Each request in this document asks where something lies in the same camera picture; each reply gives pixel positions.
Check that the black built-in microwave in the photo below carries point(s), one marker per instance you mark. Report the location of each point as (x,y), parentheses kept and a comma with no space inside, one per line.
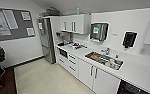
(63,52)

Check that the white two-door base cabinet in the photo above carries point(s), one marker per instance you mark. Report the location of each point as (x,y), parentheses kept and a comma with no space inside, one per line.
(97,78)

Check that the black wall soap dispenser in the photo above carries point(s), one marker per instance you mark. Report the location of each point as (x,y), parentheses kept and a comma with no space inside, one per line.
(129,39)

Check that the stainless steel dishwasher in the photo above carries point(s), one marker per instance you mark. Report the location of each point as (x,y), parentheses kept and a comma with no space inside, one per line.
(131,88)

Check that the stainless steel refrigerator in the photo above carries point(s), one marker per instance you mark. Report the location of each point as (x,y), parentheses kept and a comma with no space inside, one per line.
(46,40)

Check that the grey notice board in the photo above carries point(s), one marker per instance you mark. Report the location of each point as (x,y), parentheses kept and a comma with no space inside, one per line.
(11,23)

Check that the small blue bottle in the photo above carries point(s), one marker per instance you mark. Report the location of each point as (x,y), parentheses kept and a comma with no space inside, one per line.
(78,11)

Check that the steel kitchen sink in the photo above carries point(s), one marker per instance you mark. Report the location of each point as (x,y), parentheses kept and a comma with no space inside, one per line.
(104,60)

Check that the steel paper towel dispenser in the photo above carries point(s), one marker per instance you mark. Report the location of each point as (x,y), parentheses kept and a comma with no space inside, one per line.
(98,32)

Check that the white wall outlet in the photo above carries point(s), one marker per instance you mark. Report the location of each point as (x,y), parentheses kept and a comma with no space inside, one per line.
(143,51)

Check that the chrome faucet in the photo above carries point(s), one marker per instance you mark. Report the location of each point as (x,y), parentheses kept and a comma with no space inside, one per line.
(106,51)

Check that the black coffee maker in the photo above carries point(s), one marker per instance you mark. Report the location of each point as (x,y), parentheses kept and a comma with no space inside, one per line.
(60,38)

